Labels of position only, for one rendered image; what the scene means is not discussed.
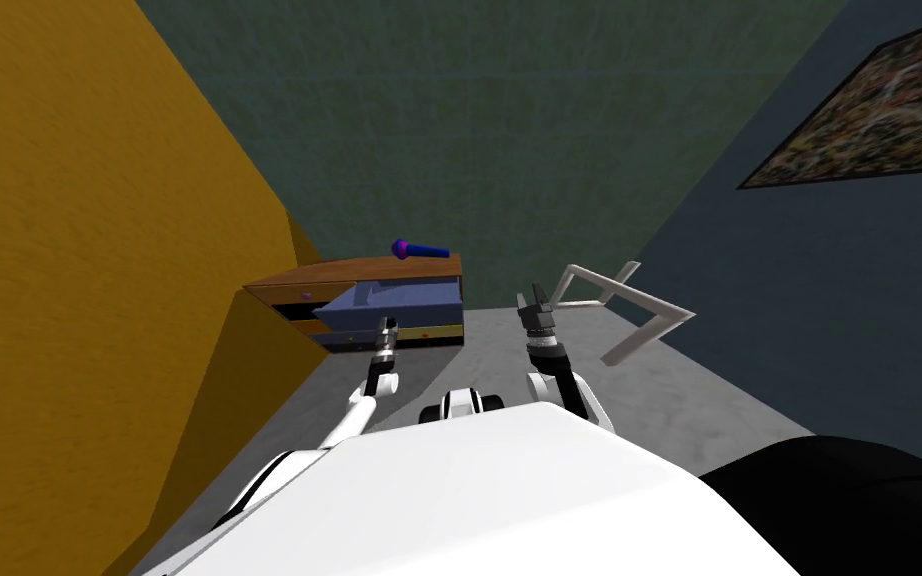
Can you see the white bar frame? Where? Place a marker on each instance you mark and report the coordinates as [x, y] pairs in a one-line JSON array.
[[653, 308]]

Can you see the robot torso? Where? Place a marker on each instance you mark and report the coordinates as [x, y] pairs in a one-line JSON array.
[[469, 496]]

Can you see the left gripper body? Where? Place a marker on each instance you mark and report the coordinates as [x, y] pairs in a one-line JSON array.
[[386, 336]]

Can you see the brown wooden dresser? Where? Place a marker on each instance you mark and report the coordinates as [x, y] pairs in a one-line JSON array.
[[325, 280]]

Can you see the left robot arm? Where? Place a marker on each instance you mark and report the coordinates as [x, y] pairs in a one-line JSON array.
[[359, 412]]

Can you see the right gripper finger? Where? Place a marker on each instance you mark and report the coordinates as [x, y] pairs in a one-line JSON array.
[[541, 294], [522, 302]]

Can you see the blue-grey open drawer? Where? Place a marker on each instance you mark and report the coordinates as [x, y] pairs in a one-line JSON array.
[[405, 308]]

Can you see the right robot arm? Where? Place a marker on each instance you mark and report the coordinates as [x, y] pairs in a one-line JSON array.
[[853, 504]]

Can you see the blue and purple flashlight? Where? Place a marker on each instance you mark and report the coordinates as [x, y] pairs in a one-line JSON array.
[[421, 250]]

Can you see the dark framed wall picture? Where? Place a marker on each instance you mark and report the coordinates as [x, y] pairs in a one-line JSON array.
[[877, 120]]

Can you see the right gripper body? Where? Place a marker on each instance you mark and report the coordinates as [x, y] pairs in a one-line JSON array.
[[538, 323]]

